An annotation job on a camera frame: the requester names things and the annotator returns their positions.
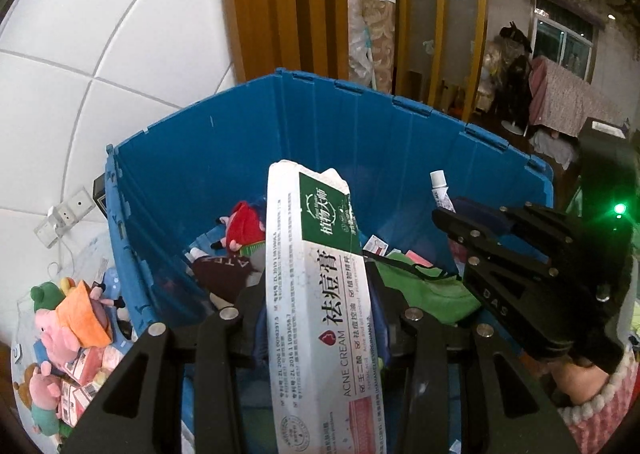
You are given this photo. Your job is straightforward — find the white wall socket panel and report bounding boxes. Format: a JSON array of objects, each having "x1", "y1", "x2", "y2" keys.
[{"x1": 34, "y1": 188, "x2": 96, "y2": 248}]

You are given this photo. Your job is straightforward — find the pig plush in green clothes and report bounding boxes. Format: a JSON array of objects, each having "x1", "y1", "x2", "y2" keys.
[{"x1": 15, "y1": 361, "x2": 67, "y2": 438}]

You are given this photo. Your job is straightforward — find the pile of plush toys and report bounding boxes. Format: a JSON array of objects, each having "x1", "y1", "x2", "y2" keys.
[{"x1": 10, "y1": 234, "x2": 137, "y2": 454}]

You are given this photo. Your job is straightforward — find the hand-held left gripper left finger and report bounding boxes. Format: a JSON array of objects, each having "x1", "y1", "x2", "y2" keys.
[{"x1": 60, "y1": 283, "x2": 268, "y2": 454}]

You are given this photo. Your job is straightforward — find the pig plush in red dress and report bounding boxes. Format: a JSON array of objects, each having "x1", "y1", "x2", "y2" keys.
[{"x1": 210, "y1": 199, "x2": 268, "y2": 256}]

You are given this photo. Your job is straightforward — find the window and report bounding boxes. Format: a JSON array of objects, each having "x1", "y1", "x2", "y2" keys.
[{"x1": 525, "y1": 0, "x2": 602, "y2": 85}]

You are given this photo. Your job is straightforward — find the blue plastic storage bin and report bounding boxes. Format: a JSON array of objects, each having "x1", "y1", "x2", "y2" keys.
[{"x1": 105, "y1": 67, "x2": 556, "y2": 454}]

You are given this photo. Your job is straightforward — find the black garment on stand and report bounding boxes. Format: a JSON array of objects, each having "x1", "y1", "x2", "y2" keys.
[{"x1": 500, "y1": 20, "x2": 534, "y2": 133}]

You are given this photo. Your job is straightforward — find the patterned rolled carpet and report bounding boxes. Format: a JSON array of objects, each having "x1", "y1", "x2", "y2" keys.
[{"x1": 348, "y1": 0, "x2": 402, "y2": 95}]

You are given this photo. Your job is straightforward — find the pink and white small box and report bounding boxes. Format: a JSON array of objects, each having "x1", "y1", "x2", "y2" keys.
[
  {"x1": 56, "y1": 380, "x2": 102, "y2": 428},
  {"x1": 65, "y1": 348, "x2": 109, "y2": 386}
]

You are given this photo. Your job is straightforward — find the white lace cloth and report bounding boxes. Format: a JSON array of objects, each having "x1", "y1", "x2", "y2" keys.
[{"x1": 530, "y1": 127, "x2": 582, "y2": 171}]

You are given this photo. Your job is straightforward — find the long white cream box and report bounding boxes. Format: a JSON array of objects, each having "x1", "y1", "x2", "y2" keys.
[{"x1": 265, "y1": 160, "x2": 387, "y2": 454}]

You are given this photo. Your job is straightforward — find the clear plastic bags pile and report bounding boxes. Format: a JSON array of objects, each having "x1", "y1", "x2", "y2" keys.
[{"x1": 482, "y1": 42, "x2": 512, "y2": 114}]

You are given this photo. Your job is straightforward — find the dark maroon pouch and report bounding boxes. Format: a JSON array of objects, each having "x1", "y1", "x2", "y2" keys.
[{"x1": 190, "y1": 254, "x2": 257, "y2": 308}]

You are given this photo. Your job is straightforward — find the pig plush in orange dress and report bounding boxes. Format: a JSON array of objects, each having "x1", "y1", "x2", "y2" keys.
[{"x1": 39, "y1": 278, "x2": 126, "y2": 361}]

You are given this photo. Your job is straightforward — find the black box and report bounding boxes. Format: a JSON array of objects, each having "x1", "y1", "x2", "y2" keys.
[{"x1": 92, "y1": 173, "x2": 110, "y2": 218}]

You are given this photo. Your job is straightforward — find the pink cloth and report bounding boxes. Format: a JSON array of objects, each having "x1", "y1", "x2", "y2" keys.
[{"x1": 529, "y1": 56, "x2": 624, "y2": 140}]

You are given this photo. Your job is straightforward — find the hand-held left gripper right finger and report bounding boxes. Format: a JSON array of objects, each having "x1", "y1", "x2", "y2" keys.
[{"x1": 366, "y1": 261, "x2": 572, "y2": 454}]

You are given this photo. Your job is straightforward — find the small green frog plush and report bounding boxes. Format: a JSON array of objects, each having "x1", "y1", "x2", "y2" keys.
[{"x1": 30, "y1": 281, "x2": 66, "y2": 315}]

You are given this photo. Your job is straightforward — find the light blue pole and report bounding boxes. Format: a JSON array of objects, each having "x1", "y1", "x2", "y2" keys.
[{"x1": 366, "y1": 33, "x2": 377, "y2": 91}]

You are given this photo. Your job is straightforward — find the frosted glass door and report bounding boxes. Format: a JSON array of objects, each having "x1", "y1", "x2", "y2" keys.
[{"x1": 395, "y1": 0, "x2": 489, "y2": 123}]

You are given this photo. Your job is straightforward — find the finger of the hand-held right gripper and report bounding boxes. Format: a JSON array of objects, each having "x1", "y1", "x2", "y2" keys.
[
  {"x1": 431, "y1": 207, "x2": 557, "y2": 281},
  {"x1": 451, "y1": 197, "x2": 602, "y2": 286}
]

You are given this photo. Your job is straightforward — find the person's right hand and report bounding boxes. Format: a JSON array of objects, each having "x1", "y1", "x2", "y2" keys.
[{"x1": 547, "y1": 356, "x2": 619, "y2": 407}]

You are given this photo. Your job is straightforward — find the person's right forearm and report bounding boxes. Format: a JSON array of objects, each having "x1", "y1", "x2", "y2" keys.
[{"x1": 557, "y1": 334, "x2": 640, "y2": 454}]

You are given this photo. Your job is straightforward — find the white cable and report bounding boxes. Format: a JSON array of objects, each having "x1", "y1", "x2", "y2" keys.
[{"x1": 46, "y1": 233, "x2": 92, "y2": 286}]

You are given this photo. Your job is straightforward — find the white ointment tube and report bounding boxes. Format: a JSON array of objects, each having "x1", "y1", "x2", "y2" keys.
[{"x1": 429, "y1": 170, "x2": 458, "y2": 214}]

